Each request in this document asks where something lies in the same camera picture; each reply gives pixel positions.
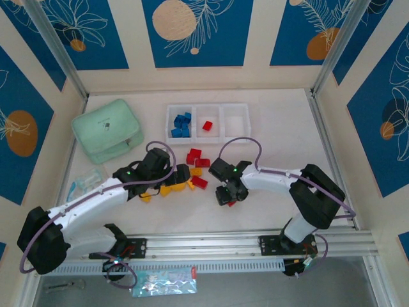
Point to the curved yellow lego piece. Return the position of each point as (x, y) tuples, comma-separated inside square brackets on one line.
[(178, 187)]

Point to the thin yellow lego piece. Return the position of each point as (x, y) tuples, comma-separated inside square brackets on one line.
[(191, 185)]

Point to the yellow studded lego brick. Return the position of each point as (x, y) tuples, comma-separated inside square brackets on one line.
[(197, 172)]

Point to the blue lego brick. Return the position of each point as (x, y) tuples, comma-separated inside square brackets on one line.
[(186, 132), (184, 124), (188, 116), (176, 132), (178, 119)]

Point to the small red lego brick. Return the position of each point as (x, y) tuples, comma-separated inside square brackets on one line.
[(207, 125)]

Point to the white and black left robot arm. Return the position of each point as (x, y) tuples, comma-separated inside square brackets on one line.
[(89, 204)]

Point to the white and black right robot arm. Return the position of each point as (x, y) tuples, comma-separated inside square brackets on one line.
[(271, 182)]

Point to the clear plastic bag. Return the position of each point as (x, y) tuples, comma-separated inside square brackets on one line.
[(84, 184)]

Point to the mint green zipper pouch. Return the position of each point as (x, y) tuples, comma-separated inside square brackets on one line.
[(105, 128)]

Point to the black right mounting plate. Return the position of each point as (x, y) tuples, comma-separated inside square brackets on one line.
[(268, 244)]

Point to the black mounting plate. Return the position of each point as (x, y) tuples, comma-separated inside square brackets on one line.
[(268, 244), (139, 246)]

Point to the white three-compartment container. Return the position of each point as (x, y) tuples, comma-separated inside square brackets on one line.
[(234, 121)]

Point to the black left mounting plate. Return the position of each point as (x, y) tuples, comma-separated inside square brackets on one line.
[(139, 246)]

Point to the black right controller box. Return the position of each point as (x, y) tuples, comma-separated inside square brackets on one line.
[(297, 267)]

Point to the black controller box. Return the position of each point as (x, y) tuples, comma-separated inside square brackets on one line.
[(297, 267), (115, 270)]

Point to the black left controller box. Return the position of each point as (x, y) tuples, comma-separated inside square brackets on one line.
[(115, 270)]

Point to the colourful printed packet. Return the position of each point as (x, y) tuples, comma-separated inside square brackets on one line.
[(166, 283)]

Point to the aluminum front rail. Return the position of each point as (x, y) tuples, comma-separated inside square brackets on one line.
[(207, 243)]

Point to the aluminum side rail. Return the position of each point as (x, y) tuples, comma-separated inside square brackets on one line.
[(332, 160)]

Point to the blue floral wall panel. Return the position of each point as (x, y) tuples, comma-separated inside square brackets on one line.
[(300, 32), (383, 144), (198, 48), (96, 41), (19, 105)]

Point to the aluminum frame post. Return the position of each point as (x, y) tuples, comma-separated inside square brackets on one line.
[(54, 48), (338, 48)]

